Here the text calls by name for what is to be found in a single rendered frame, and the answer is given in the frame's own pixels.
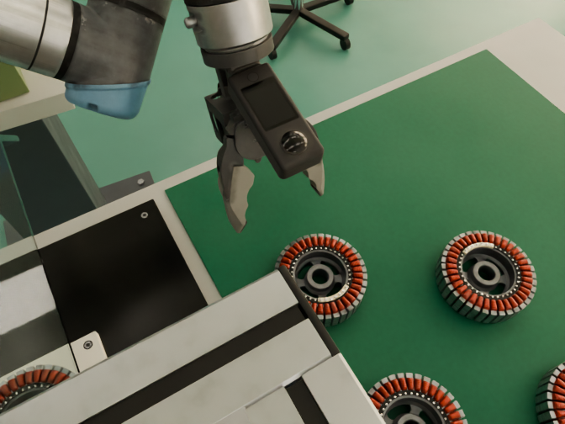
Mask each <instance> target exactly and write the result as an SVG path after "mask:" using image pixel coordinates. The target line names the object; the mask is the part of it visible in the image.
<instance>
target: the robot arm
mask: <svg viewBox="0 0 565 424"><path fill-rule="evenodd" d="M183 1H184V3H185V4H186V7H187V11H188V12H189V15H190V16H189V17H186V18H185V19H184V23H185V26H186V27H187V28H188V29H191V28H193V33H194V35H195V39H196V41H197V44H198V46H199V47H201V48H200V50H201V54H202V57H203V62H204V64H205V65H206V66H209V67H212V68H215V71H216V74H217V77H218V80H219V83H218V88H217V89H218V91H217V92H216V93H213V94H210V95H208V96H205V97H204V99H205V102H206V104H207V108H208V111H209V116H210V118H211V121H212V125H213V127H214V133H215V135H216V138H217V139H218V140H219V141H220V142H221V143H222V144H223V145H222V146H221V147H220V148H219V151H218V154H217V171H218V174H219V178H218V185H219V190H220V192H221V194H222V196H223V200H224V206H225V210H226V214H227V216H228V219H229V221H230V223H231V225H232V226H233V228H234V229H235V231H236V232H237V233H241V232H242V231H243V229H244V227H245V226H246V224H247V221H246V218H245V214H246V209H247V208H248V203H247V194H248V191H249V189H250V188H251V186H252V185H253V182H254V177H255V176H254V174H253V173H252V172H251V170H250V169H249V168H248V167H246V166H245V165H244V158H245V159H248V160H254V161H255V162H256V163H258V162H260V161H261V159H262V157H263V156H267V159H268V160H269V162H270V163H271V164H272V167H273V168H274V170H275V172H276V173H277V175H278V176H279V177H280V178H281V179H286V178H290V177H291V176H293V175H295V174H297V173H299V172H303V174H304V175H305V176H306V177H308V178H309V180H310V183H311V184H310V185H311V187H312V188H313V189H314V190H315V192H316V193H317V194H318V195H319V196H322V195H323V194H324V188H325V171H324V165H323V161H322V158H323V155H324V147H323V146H322V145H321V143H320V142H319V137H318V135H317V132H316V130H315V128H314V127H313V126H312V124H310V122H308V120H306V119H305V118H304V117H303V115H302V114H301V112H300V111H299V109H298V107H297V106H296V104H295V103H294V101H293V100H292V98H291V97H290V95H289V94H288V92H287V90H286V89H285V87H284V86H283V84H282V83H281V81H280V80H279V78H278V77H277V75H276V73H275V72H274V70H273V69H272V67H271V66H270V64H269V63H267V62H265V63H263V64H261V63H260V61H259V60H260V59H262V58H264V57H266V56H268V55H269V54H270V53H271V52H272V51H273V50H274V44H273V39H272V32H271V31H272V26H273V25H272V16H271V12H270V8H269V2H268V0H183ZM171 3H172V0H87V6H85V5H82V4H80V3H77V2H75V1H72V0H0V62H3V63H6V64H9V65H12V66H16V67H20V68H23V69H25V70H28V71H32V72H36V73H39V74H41V75H45V76H47V77H53V78H55V79H58V80H60V81H63V82H65V87H66V90H65V97H66V100H67V101H68V102H69V103H72V104H74V105H76V106H78V107H81V108H84V109H88V110H91V111H94V112H97V113H100V114H104V115H107V116H111V117H114V118H118V119H133V118H134V117H135V116H136V115H137V114H138V113H139V112H140V107H141V104H142V102H143V99H144V96H145V92H146V89H147V87H148V85H149V84H150V82H151V79H150V75H151V72H152V69H153V66H154V63H155V59H156V54H157V51H158V48H159V44H160V41H161V36H162V32H163V29H164V26H165V23H166V19H167V16H168V13H169V9H170V6H171ZM216 97H218V98H216ZM214 98H216V99H214ZM213 114H214V116H213ZM214 120H215V121H214ZM215 122H216V124H215ZM216 125H217V127H216ZM217 128H218V129H217Z"/></svg>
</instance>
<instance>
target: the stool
mask: <svg viewBox="0 0 565 424"><path fill-rule="evenodd" d="M290 1H291V4H292V5H283V4H272V3H269V8H270V12H271V13H285V14H289V15H288V17H287V18H286V20H285V21H284V23H283V24H282V26H281V27H280V28H279V30H278V31H277V32H276V34H275V35H274V36H273V37H272V39H273V44H274V50H273V51H272V52H271V53H270V54H269V55H268V56H269V58H270V59H271V60H274V59H276V58H277V52H276V48H277V47H278V46H279V45H280V43H281V42H282V41H283V39H284V37H285V36H286V35H287V33H288V31H289V30H290V29H291V28H292V27H293V25H294V24H295V22H296V21H297V19H298V18H299V17H301V18H303V19H305V20H307V21H309V22H310V23H311V24H314V25H316V26H317V27H319V28H321V29H322V30H324V31H326V32H328V33H329V34H332V35H334V36H335V37H336V38H338V39H340V45H341V48H342V50H348V49H350V48H351V42H350V40H349V39H348V38H349V33H347V32H346V31H344V30H343V29H340V28H338V27H337V26H335V25H333V24H331V23H330V22H328V21H326V20H324V19H322V18H321V17H319V16H317V15H316V14H314V13H311V12H310V11H312V10H314V9H316V8H321V7H324V6H326V5H329V4H331V3H335V2H338V1H340V0H313V1H310V2H307V3H304V0H290ZM344 1H345V4H346V5H350V4H353V2H354V0H344Z"/></svg>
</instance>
